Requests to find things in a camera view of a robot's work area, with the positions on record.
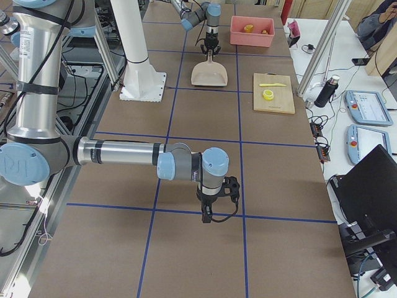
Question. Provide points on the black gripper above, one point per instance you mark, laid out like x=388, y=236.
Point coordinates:
x=208, y=200
x=210, y=40

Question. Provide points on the beige plastic dustpan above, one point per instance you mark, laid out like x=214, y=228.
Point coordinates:
x=209, y=73

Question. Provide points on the yellow toy corn cob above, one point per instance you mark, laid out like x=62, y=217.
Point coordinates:
x=248, y=28

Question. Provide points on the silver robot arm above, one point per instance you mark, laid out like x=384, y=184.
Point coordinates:
x=207, y=12
x=34, y=150

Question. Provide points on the pink plastic bin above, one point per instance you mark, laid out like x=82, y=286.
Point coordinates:
x=256, y=38

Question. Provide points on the yellow plastic knife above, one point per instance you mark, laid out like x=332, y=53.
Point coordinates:
x=272, y=85

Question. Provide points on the wooden cutting board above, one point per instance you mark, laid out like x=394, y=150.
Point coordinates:
x=283, y=97

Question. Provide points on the pink cloth on stand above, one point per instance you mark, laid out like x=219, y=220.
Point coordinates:
x=294, y=33

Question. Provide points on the black water bottle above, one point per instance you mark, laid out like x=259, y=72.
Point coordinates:
x=327, y=91

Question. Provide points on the black usb hub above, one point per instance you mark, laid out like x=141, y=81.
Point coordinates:
x=321, y=143

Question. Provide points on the black smartphone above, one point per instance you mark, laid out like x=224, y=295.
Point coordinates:
x=360, y=61

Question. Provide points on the black monitor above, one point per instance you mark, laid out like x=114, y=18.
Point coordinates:
x=367, y=193

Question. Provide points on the seated person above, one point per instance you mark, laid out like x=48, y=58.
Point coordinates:
x=374, y=28

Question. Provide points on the upper blue teach pendant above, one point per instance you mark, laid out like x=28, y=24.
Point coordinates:
x=368, y=108

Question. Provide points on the blue teach pendant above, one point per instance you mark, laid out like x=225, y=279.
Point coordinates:
x=368, y=108
x=362, y=140

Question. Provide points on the lower blue teach pendant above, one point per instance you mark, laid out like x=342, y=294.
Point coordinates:
x=362, y=140

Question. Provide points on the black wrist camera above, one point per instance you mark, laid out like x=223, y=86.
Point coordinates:
x=231, y=188

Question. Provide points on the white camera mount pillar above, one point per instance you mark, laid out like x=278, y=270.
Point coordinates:
x=141, y=82

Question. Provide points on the aluminium frame post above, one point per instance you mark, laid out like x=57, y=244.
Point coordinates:
x=325, y=39

